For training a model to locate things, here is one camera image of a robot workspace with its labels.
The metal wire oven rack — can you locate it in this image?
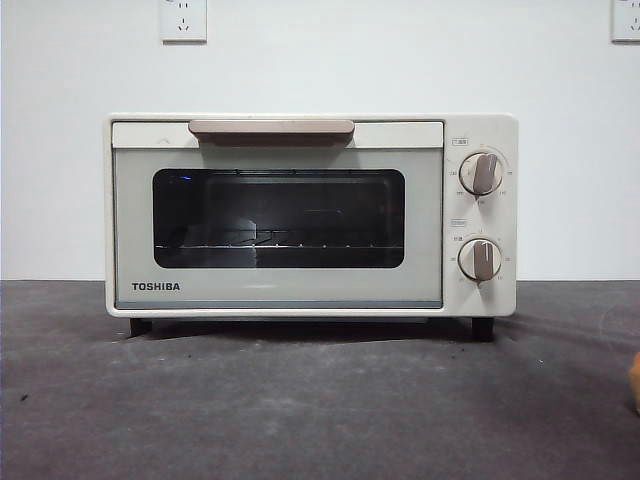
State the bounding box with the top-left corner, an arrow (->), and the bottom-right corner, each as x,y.
154,242 -> 404,252

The oven timer knob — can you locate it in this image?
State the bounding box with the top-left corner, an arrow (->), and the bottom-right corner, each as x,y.
457,237 -> 504,283

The oven door with beige handle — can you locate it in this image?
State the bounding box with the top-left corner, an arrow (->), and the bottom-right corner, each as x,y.
111,118 -> 445,310

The white wall socket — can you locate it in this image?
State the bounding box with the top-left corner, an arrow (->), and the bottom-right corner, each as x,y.
159,0 -> 208,43
610,0 -> 640,44

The oven temperature knob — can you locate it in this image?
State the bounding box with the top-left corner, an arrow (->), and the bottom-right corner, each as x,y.
458,152 -> 506,197

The white Toshiba toaster oven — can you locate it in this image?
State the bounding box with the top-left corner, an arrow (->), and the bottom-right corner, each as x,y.
103,112 -> 520,343

